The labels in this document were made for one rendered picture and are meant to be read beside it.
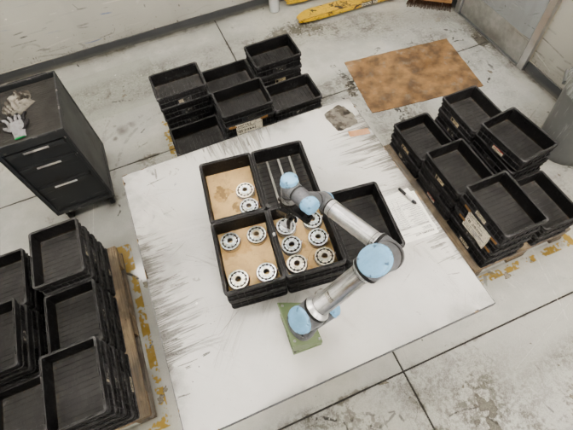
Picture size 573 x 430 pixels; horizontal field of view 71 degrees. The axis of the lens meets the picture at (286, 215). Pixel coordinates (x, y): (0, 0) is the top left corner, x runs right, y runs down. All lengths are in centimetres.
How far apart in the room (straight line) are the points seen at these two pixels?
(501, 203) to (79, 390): 266
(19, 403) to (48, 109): 181
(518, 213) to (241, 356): 187
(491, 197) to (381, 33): 246
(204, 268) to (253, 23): 329
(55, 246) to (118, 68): 238
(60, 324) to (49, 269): 35
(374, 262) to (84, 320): 187
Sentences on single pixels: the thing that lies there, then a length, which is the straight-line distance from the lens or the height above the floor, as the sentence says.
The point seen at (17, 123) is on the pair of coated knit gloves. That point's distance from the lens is 315.
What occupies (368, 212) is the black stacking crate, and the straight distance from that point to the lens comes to 220.
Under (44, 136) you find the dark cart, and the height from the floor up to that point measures 88.
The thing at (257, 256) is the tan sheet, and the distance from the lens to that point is 207.
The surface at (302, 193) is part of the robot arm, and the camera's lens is 163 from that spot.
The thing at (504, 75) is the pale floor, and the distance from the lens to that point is 451.
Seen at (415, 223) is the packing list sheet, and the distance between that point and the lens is 236.
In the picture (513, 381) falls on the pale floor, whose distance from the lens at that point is 298.
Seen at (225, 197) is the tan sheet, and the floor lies 83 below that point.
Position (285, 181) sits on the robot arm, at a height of 136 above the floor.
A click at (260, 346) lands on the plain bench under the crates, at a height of 70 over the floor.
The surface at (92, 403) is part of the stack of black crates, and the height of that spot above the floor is 49.
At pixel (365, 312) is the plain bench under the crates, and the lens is 210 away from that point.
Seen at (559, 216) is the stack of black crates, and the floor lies 27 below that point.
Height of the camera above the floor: 269
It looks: 59 degrees down
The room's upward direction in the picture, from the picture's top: 6 degrees counter-clockwise
